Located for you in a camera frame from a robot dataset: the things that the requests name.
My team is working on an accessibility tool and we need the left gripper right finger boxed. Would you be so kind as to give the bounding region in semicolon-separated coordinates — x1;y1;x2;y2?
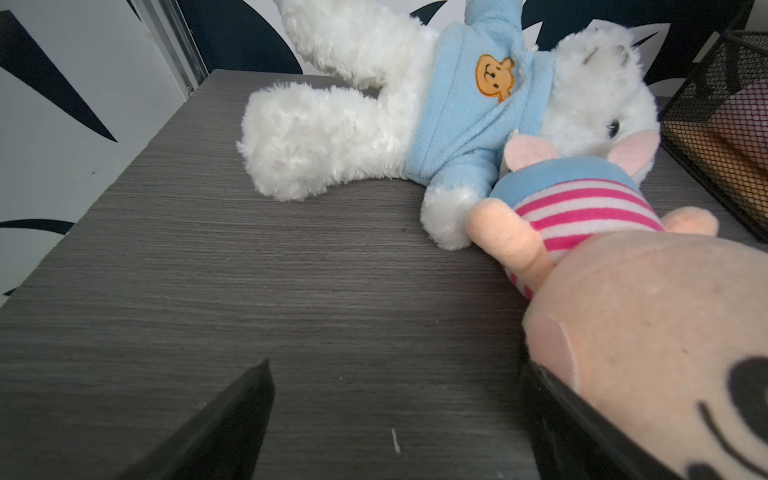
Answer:
520;356;680;480

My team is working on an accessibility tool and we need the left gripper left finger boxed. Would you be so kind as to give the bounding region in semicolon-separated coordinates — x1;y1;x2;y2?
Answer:
117;360;275;480

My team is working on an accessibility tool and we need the pink trash bag roll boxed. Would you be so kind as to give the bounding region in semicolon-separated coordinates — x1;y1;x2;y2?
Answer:
710;80;767;164

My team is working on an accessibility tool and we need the round-face plush doll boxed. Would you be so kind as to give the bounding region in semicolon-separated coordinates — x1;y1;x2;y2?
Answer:
468;130;767;479

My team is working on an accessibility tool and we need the white teddy bear blue shirt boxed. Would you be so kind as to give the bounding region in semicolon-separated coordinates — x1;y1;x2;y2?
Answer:
237;1;659;250

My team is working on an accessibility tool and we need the black wire wooden shelf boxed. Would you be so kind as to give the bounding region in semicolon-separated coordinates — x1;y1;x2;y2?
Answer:
660;1;767;242

